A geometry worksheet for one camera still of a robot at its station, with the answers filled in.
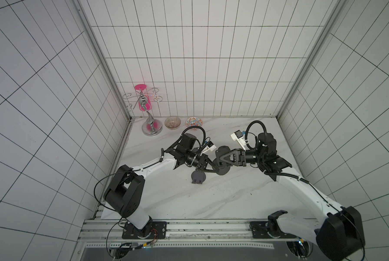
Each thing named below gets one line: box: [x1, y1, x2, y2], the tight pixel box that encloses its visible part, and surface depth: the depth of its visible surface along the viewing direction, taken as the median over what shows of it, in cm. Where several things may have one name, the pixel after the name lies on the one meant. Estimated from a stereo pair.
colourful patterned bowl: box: [185, 116, 204, 132], surface depth 116 cm
